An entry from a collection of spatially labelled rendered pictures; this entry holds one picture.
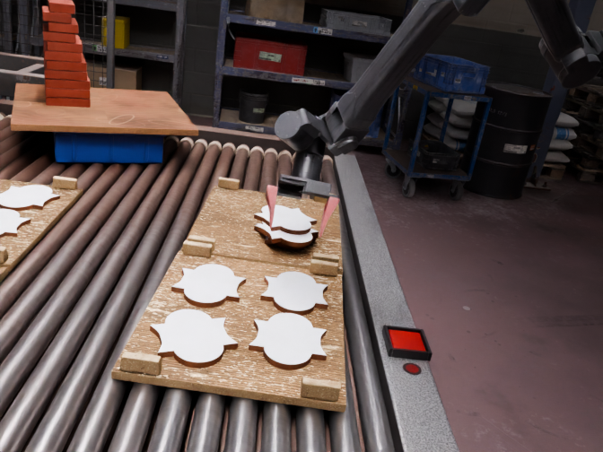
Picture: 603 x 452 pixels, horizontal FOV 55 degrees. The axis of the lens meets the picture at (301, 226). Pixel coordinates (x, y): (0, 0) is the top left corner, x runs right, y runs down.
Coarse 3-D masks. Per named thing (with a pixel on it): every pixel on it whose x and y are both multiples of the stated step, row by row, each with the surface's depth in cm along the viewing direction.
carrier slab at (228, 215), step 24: (216, 192) 156; (240, 192) 159; (216, 216) 141; (240, 216) 143; (312, 216) 150; (336, 216) 152; (216, 240) 129; (240, 240) 131; (264, 240) 132; (336, 240) 138; (288, 264) 124
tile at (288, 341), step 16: (256, 320) 100; (272, 320) 101; (288, 320) 101; (304, 320) 102; (272, 336) 96; (288, 336) 97; (304, 336) 98; (320, 336) 98; (272, 352) 92; (288, 352) 93; (304, 352) 93; (320, 352) 94; (288, 368) 91
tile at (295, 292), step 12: (288, 276) 116; (300, 276) 117; (276, 288) 111; (288, 288) 112; (300, 288) 112; (312, 288) 113; (324, 288) 114; (276, 300) 107; (288, 300) 107; (300, 300) 108; (312, 300) 109; (324, 300) 109; (288, 312) 105; (300, 312) 105
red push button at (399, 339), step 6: (390, 330) 107; (396, 330) 107; (390, 336) 105; (396, 336) 105; (402, 336) 105; (408, 336) 106; (414, 336) 106; (420, 336) 106; (396, 342) 103; (402, 342) 104; (408, 342) 104; (414, 342) 104; (420, 342) 104; (402, 348) 102; (408, 348) 102; (414, 348) 102; (420, 348) 103
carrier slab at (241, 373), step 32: (192, 256) 120; (160, 288) 107; (256, 288) 112; (160, 320) 98; (320, 320) 105; (224, 352) 92; (256, 352) 94; (160, 384) 85; (192, 384) 85; (224, 384) 86; (256, 384) 87; (288, 384) 88
